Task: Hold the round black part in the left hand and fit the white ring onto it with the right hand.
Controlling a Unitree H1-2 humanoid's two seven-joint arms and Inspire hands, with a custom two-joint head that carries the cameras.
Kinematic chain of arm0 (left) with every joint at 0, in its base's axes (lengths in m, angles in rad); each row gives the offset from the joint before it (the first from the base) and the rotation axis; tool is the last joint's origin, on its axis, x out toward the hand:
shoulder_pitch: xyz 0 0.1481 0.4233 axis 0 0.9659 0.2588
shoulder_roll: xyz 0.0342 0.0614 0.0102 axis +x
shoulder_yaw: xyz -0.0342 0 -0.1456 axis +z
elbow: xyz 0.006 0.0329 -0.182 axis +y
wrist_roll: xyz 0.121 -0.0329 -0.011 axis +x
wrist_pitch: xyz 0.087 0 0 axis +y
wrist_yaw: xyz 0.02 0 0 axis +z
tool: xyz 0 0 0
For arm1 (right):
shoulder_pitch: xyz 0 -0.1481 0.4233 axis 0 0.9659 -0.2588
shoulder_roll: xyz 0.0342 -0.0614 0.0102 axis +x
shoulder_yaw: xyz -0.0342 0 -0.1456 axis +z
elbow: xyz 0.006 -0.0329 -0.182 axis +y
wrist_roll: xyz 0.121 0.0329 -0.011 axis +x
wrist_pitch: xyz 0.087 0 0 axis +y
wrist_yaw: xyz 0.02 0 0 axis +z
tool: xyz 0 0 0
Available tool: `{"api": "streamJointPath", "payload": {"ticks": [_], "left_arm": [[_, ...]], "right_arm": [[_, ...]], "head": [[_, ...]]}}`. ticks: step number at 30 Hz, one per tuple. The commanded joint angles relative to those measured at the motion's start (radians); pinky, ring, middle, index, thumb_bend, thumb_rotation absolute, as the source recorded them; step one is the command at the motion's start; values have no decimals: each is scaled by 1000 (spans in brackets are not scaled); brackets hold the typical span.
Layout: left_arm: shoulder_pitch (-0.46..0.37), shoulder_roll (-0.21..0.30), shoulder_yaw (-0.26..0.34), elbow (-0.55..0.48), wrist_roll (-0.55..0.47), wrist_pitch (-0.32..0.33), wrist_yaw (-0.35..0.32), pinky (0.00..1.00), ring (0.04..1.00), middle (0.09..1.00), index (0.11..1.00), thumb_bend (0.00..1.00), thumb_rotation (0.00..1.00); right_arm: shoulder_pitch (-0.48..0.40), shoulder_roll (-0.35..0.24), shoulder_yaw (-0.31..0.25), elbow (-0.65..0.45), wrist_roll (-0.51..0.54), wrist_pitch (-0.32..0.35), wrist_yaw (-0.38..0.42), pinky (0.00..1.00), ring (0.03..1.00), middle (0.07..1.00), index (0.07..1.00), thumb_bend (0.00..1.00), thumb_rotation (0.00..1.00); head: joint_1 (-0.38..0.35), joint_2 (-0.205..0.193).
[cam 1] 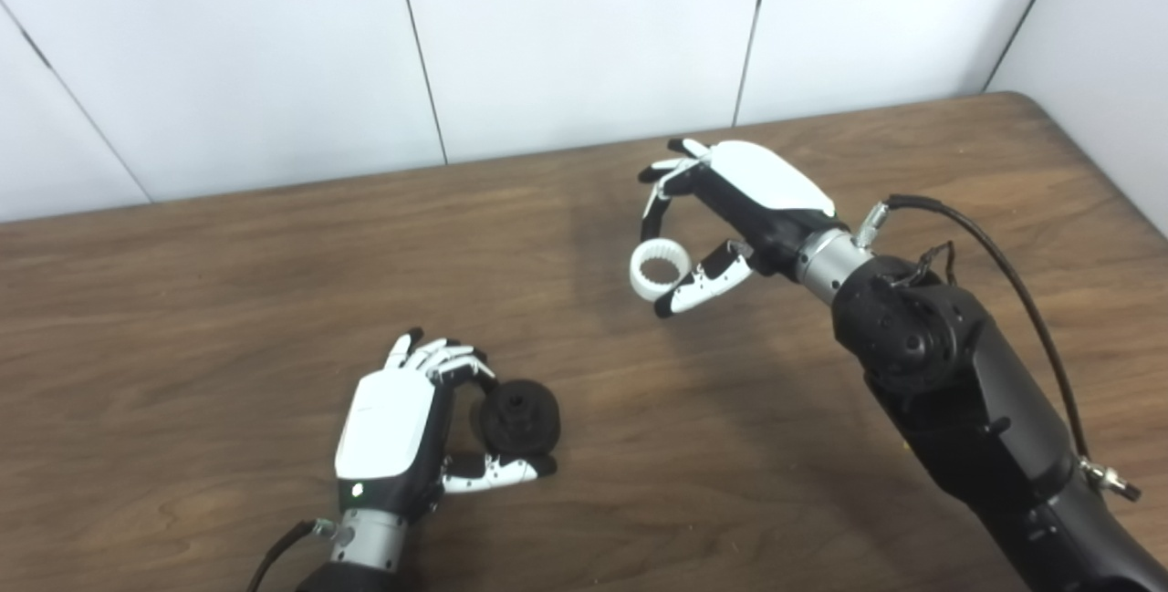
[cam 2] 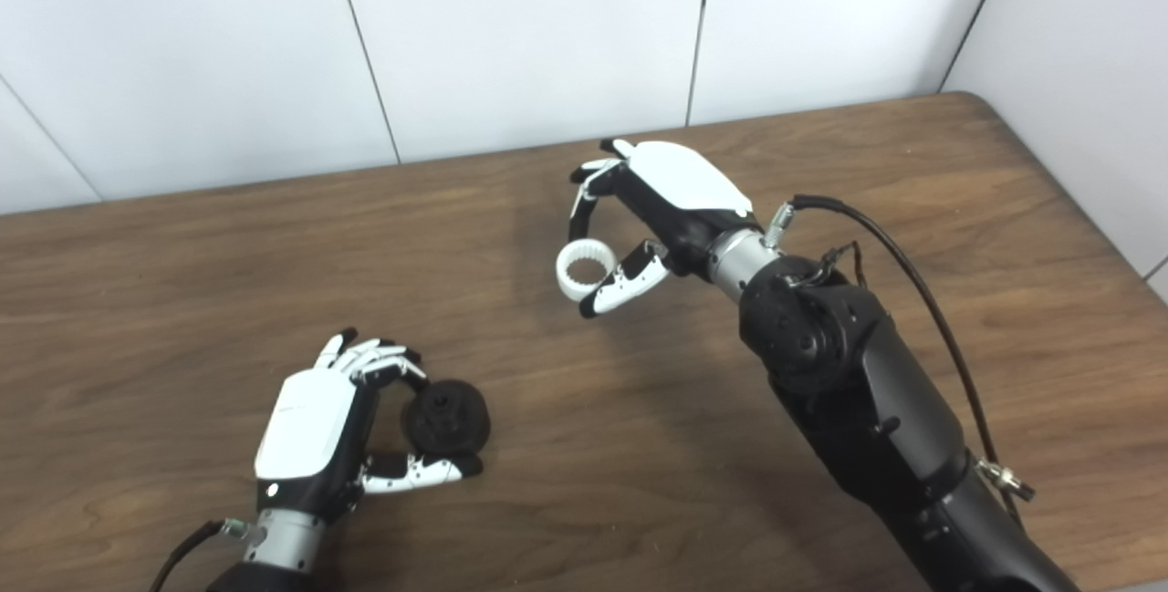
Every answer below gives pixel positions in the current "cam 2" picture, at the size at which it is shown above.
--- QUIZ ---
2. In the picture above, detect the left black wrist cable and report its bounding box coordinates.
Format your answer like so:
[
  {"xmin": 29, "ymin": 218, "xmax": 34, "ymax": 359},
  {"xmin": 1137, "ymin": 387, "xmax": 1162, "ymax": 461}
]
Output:
[{"xmin": 149, "ymin": 519, "xmax": 264, "ymax": 592}]

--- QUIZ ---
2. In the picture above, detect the white ring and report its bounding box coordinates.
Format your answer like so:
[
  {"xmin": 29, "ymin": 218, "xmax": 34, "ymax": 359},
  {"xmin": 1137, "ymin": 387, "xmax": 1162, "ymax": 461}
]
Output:
[{"xmin": 555, "ymin": 239, "xmax": 623, "ymax": 303}]

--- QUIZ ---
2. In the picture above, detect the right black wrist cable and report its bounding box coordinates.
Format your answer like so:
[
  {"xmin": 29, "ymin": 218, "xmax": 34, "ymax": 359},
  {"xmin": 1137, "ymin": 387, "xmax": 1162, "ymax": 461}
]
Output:
[{"xmin": 765, "ymin": 194, "xmax": 1037, "ymax": 529}]

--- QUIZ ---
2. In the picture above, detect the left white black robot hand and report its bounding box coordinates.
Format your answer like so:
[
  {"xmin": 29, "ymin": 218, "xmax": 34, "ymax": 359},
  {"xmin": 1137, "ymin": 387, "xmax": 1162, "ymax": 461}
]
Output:
[{"xmin": 254, "ymin": 328, "xmax": 485, "ymax": 520}]

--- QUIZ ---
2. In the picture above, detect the round black part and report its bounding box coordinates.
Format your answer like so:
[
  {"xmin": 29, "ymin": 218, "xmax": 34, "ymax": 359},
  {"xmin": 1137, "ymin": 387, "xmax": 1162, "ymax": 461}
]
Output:
[{"xmin": 401, "ymin": 379, "xmax": 492, "ymax": 458}]

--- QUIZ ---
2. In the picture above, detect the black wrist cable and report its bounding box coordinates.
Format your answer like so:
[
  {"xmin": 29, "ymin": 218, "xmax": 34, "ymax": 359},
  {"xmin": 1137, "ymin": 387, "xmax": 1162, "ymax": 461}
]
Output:
[
  {"xmin": 765, "ymin": 194, "xmax": 1037, "ymax": 529},
  {"xmin": 149, "ymin": 519, "xmax": 264, "ymax": 592}
]

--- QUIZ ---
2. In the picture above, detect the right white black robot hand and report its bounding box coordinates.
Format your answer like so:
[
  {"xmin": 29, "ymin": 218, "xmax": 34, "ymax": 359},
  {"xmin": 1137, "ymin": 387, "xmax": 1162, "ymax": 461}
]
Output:
[{"xmin": 568, "ymin": 138, "xmax": 763, "ymax": 319}]

